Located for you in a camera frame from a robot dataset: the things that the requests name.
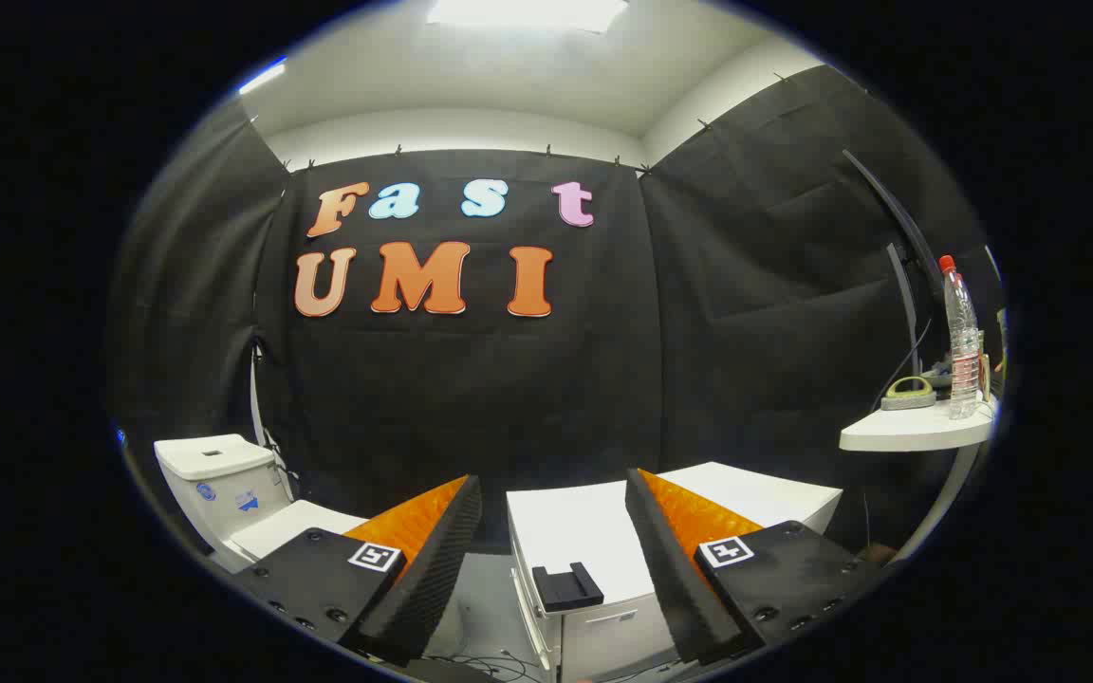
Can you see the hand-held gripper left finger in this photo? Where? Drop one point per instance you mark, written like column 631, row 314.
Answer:
column 433, row 560

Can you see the white toilet lid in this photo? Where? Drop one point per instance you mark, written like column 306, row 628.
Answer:
column 295, row 526

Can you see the white side table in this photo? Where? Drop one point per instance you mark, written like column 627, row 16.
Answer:
column 907, row 432

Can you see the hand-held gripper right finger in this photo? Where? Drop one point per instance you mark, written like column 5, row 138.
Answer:
column 675, row 569

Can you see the black holder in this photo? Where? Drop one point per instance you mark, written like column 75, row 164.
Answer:
column 567, row 588

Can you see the white drawer cabinet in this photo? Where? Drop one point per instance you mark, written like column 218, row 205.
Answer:
column 575, row 531

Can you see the clear water bottle red cap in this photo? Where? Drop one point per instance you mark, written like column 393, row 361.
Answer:
column 963, row 360

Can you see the large ceiling light panel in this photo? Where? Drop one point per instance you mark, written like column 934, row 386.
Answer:
column 527, row 13

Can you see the small ceiling light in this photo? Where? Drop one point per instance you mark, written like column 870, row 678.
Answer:
column 262, row 78

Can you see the white toilet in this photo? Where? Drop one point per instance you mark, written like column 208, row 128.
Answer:
column 214, row 484

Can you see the black backdrop cloth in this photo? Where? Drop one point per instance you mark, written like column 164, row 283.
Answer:
column 509, row 398

